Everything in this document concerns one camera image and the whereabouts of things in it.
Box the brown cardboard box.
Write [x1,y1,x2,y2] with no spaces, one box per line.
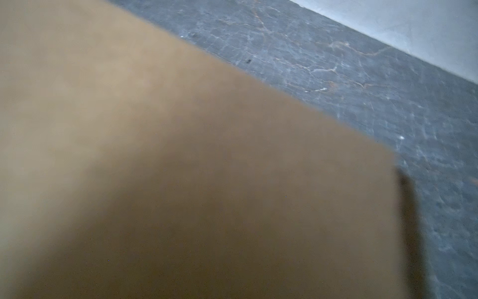
[1,1,410,299]

